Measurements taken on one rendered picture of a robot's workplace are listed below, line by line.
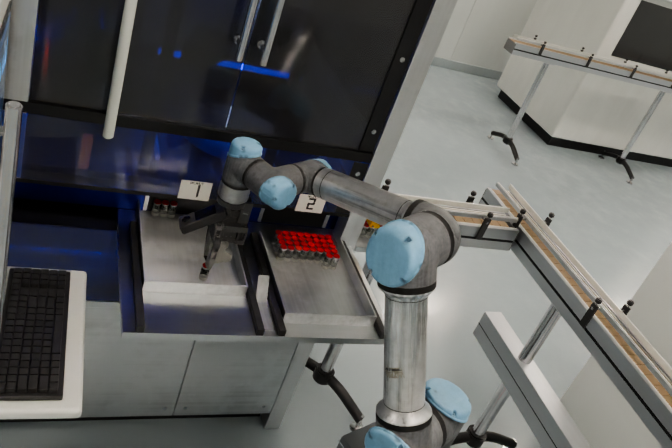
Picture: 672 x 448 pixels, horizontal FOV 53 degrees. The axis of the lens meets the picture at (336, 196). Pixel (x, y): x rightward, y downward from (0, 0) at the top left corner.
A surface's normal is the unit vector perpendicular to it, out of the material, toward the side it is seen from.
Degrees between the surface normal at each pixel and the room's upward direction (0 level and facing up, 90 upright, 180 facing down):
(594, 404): 90
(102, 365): 90
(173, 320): 0
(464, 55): 90
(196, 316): 0
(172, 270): 0
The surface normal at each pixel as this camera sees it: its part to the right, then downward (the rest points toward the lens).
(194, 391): 0.28, 0.56
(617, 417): -0.91, -0.11
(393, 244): -0.65, 0.08
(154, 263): 0.31, -0.82
